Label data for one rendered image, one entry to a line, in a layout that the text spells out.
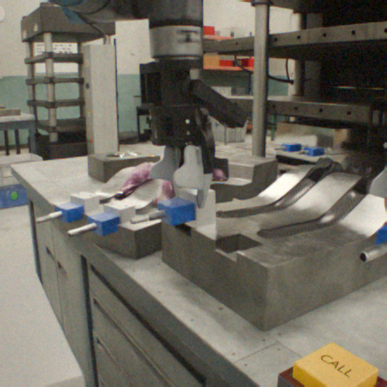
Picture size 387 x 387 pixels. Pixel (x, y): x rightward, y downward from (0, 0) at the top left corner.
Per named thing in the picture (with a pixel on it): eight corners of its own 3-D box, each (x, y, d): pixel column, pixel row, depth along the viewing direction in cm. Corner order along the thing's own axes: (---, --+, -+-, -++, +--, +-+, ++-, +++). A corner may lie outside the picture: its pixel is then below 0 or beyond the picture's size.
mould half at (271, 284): (263, 333, 51) (270, 231, 47) (161, 261, 72) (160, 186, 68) (447, 244, 77) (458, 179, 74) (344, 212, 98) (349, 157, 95)
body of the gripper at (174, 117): (136, 146, 61) (132, 62, 58) (186, 140, 66) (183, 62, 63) (161, 151, 55) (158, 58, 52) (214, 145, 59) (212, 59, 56)
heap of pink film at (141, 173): (166, 209, 81) (166, 169, 79) (108, 193, 92) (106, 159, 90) (239, 185, 101) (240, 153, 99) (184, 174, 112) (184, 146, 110)
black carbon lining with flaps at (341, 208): (269, 255, 57) (274, 188, 54) (204, 224, 70) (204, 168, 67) (402, 212, 75) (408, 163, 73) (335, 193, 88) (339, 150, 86)
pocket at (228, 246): (237, 278, 54) (237, 251, 53) (212, 263, 58) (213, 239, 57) (263, 269, 56) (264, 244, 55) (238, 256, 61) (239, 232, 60)
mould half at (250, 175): (136, 260, 72) (133, 199, 69) (54, 227, 88) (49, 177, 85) (275, 199, 109) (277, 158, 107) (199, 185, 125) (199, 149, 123)
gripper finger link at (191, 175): (172, 214, 59) (161, 149, 58) (206, 206, 62) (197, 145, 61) (183, 214, 56) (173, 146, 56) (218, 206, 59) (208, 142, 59)
